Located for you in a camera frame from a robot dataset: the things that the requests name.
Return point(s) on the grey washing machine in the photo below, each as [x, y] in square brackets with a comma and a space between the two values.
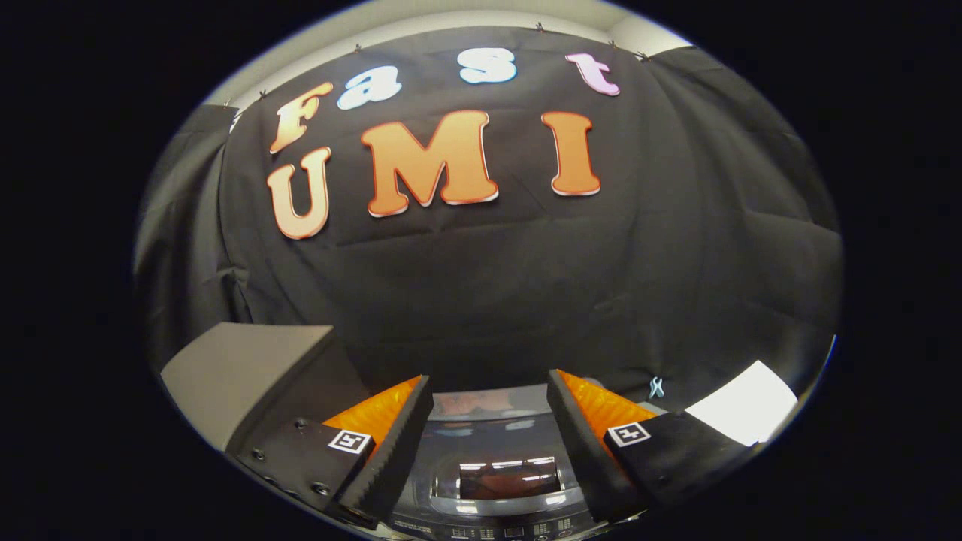
[488, 532]

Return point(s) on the small pale blue clip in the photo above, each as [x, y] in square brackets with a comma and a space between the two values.
[656, 388]

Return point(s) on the row of small black clips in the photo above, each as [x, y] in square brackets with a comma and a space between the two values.
[539, 28]

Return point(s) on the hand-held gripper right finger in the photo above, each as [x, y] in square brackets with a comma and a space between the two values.
[586, 454]

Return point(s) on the white flat sheet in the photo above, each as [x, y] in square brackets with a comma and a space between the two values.
[744, 406]

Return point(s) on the dark transparent washing machine lid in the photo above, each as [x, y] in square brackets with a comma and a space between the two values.
[496, 436]

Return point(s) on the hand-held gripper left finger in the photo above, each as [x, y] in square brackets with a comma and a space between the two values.
[391, 454]

